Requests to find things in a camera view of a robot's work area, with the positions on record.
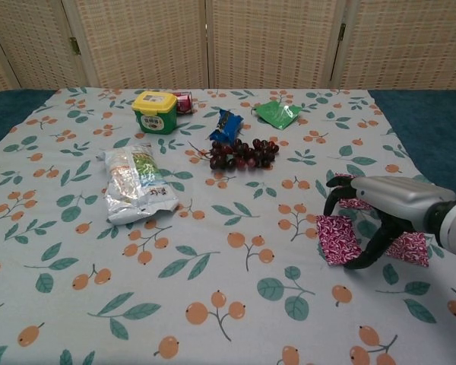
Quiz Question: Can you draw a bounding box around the blue snack bar wrapper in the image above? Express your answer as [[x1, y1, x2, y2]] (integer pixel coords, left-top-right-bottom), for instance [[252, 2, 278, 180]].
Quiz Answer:
[[208, 109, 245, 144]]

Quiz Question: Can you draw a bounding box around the white crinkled snack bag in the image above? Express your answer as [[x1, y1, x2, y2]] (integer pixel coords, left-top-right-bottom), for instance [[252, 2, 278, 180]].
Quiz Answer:
[[95, 142, 179, 226]]

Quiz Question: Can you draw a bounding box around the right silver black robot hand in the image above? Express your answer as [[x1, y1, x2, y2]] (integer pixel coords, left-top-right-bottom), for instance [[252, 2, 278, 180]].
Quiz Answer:
[[325, 174, 456, 271]]

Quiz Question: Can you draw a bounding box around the red soda can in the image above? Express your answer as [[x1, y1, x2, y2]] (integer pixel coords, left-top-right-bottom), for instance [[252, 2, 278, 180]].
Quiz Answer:
[[173, 90, 195, 115]]

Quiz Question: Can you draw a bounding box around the floral leaf print tablecloth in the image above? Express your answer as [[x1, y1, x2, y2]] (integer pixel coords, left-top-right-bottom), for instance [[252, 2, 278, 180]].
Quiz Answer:
[[0, 87, 456, 365]]

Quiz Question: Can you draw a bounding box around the green tub with yellow lid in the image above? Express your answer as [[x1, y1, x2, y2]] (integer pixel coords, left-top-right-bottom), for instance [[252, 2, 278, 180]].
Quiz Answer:
[[131, 90, 179, 135]]

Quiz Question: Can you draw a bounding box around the bunch of dark red grapes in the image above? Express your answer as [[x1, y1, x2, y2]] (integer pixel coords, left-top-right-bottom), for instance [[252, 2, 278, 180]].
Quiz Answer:
[[188, 138, 280, 172]]

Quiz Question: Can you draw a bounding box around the green foil packet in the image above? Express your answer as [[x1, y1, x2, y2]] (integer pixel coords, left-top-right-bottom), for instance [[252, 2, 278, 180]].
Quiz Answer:
[[254, 100, 303, 130]]

